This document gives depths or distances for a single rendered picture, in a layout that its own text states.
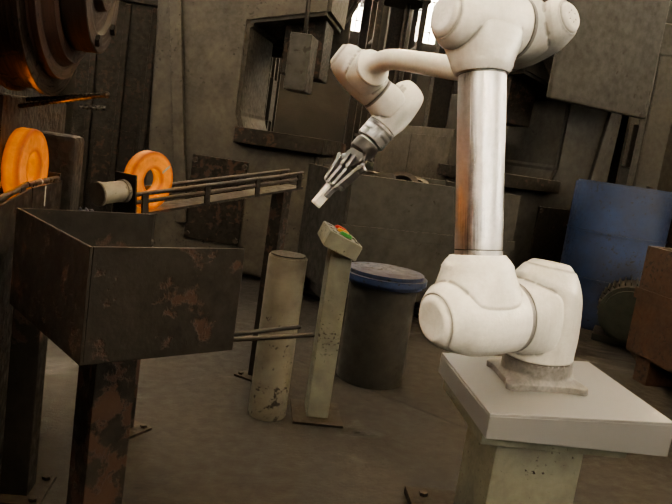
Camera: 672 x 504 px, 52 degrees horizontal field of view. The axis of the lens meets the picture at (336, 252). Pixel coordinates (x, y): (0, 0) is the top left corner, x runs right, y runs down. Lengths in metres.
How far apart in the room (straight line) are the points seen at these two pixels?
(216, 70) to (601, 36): 2.36
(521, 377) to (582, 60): 3.27
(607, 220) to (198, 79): 2.52
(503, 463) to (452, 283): 0.43
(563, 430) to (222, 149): 3.03
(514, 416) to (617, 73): 3.64
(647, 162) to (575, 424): 7.10
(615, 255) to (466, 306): 3.01
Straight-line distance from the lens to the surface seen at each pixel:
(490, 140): 1.44
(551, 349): 1.55
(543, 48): 1.58
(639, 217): 4.34
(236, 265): 0.89
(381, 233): 3.48
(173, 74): 4.20
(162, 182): 1.91
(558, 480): 1.66
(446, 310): 1.37
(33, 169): 1.53
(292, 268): 2.05
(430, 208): 3.59
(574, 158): 5.03
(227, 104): 4.11
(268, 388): 2.15
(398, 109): 1.99
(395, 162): 5.72
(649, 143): 8.46
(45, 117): 1.81
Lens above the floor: 0.87
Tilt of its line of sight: 9 degrees down
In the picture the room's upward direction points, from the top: 8 degrees clockwise
